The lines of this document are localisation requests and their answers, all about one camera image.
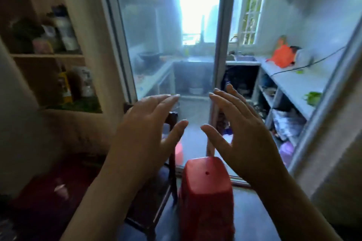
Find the green vegetable leaf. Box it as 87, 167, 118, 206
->
303, 92, 323, 107

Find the white plastic bag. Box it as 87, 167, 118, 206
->
272, 109, 306, 144

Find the person's right hand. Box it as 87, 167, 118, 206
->
200, 83, 289, 190

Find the black wok pan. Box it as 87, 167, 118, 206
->
137, 51, 161, 63

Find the white barred window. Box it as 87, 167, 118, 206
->
239, 0, 270, 46

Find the person's left forearm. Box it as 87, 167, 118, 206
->
60, 157, 148, 241

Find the clear glass jar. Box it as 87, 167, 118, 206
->
71, 66, 95, 98

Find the wooden shelf cabinet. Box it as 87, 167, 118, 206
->
0, 0, 125, 114

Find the glass sliding door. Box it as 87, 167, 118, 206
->
99, 0, 272, 186

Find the white spray bottle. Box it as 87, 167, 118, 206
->
51, 5, 81, 53

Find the black cable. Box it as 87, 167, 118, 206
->
269, 46, 347, 77

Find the red plastic stool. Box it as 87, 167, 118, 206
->
178, 157, 236, 241

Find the dark red cloth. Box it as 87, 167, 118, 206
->
8, 155, 108, 241

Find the person's left hand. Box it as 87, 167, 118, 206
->
107, 94, 189, 185

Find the pink jar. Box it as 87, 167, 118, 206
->
32, 37, 54, 54

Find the person's right forearm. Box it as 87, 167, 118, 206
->
254, 173, 343, 241

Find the dark wooden chair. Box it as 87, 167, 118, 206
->
123, 103, 180, 241

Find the orange plastic bag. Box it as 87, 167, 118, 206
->
266, 35, 296, 69

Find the yellow label bottle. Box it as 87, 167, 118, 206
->
58, 64, 73, 104

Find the purple plastic bag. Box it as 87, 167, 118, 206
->
279, 141, 296, 166

